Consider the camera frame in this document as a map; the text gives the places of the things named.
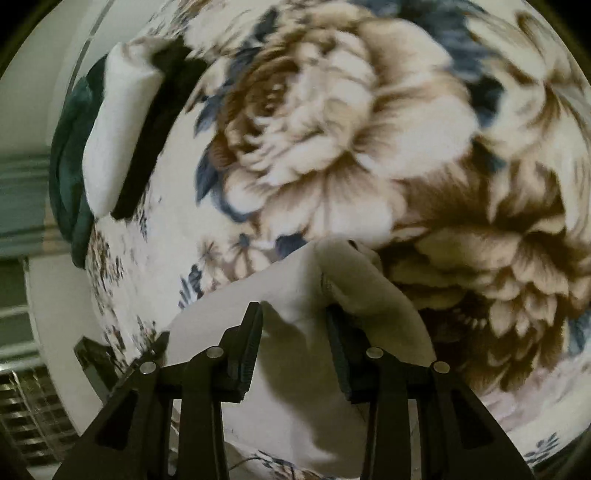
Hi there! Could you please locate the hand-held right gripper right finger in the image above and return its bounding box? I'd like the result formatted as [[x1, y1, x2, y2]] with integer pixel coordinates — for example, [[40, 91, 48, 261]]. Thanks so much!
[[325, 306, 536, 480]]

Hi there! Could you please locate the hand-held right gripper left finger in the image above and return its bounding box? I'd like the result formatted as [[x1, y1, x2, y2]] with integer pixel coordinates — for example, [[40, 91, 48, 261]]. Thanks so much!
[[52, 302, 264, 480]]

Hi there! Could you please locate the white small garment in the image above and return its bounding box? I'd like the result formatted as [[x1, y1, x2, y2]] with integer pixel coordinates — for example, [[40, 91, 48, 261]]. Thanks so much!
[[163, 239, 438, 479]]

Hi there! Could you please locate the small black device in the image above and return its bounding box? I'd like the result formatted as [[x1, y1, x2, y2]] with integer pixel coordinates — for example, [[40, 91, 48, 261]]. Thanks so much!
[[74, 336, 122, 402]]

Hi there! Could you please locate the floral printed blanket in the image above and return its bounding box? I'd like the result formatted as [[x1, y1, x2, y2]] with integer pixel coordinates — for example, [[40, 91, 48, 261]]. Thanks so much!
[[86, 0, 591, 480]]

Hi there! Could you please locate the folded black cloth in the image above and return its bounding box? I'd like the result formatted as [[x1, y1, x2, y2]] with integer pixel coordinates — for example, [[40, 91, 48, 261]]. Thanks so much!
[[111, 38, 208, 220]]

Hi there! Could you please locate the folded white cloth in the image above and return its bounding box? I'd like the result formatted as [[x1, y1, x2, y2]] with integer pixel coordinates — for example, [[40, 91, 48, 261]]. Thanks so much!
[[82, 39, 168, 216]]

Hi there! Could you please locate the dark green cloth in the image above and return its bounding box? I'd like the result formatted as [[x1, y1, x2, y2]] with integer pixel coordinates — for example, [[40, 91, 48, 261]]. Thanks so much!
[[49, 59, 110, 270]]

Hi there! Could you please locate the metal wire rack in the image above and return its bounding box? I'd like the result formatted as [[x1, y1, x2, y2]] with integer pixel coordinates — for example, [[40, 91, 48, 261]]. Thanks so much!
[[0, 360, 79, 467]]

